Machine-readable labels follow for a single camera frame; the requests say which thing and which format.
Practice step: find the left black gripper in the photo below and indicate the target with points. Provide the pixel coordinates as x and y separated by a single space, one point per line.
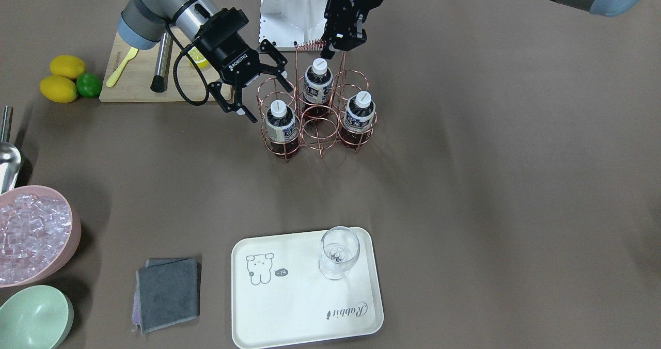
345 25

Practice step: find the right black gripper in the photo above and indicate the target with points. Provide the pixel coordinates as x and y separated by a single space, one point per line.
231 58

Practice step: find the copper wire bottle basket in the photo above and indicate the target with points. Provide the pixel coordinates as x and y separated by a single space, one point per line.
315 132

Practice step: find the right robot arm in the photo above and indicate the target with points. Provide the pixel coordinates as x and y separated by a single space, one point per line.
143 22

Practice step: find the tea bottle front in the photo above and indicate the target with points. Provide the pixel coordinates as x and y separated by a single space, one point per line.
282 129
357 120

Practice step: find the tea bottle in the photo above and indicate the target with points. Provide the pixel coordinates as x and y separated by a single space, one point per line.
357 120
318 81
282 129

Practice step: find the tea bottle back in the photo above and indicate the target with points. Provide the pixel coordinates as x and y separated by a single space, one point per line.
318 81

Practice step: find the half lemon slice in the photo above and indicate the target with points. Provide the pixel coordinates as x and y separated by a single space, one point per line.
196 58

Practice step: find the steel muddler black tip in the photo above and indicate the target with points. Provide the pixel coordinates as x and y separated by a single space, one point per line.
160 78

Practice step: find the yellow plastic knife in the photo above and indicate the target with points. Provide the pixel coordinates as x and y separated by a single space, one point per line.
117 73

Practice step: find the bamboo cutting board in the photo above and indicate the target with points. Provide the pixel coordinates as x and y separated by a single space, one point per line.
134 84

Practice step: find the green lime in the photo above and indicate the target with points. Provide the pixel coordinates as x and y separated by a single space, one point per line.
88 85

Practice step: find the clear wine glass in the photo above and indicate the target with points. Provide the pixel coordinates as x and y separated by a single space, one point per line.
340 250

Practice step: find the yellow lemon upper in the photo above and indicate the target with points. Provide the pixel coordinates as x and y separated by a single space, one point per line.
68 66

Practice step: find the yellow lemon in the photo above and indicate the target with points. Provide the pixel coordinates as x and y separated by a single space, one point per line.
68 66
58 89

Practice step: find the yellow lemon lower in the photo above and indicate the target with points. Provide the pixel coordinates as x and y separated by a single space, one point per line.
58 89

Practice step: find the cream rabbit tray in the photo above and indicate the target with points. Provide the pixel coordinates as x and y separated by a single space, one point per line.
280 297

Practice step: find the grey folded cloth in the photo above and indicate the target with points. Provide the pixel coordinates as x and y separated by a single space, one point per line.
167 293

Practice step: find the steel ice scoop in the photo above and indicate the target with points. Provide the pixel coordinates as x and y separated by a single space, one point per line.
11 158

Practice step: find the pink bowl of ice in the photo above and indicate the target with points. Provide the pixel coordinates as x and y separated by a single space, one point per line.
40 234

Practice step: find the green empty bowl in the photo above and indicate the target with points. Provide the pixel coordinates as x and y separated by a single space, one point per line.
36 317

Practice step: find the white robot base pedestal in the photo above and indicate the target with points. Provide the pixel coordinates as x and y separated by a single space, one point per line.
293 25

